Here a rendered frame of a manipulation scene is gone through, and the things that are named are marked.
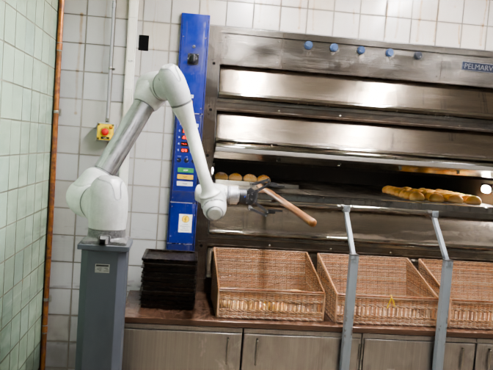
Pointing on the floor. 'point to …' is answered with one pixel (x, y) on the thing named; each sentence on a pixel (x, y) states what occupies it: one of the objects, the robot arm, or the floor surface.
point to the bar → (357, 271)
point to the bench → (285, 343)
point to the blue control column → (190, 26)
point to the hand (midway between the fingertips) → (279, 198)
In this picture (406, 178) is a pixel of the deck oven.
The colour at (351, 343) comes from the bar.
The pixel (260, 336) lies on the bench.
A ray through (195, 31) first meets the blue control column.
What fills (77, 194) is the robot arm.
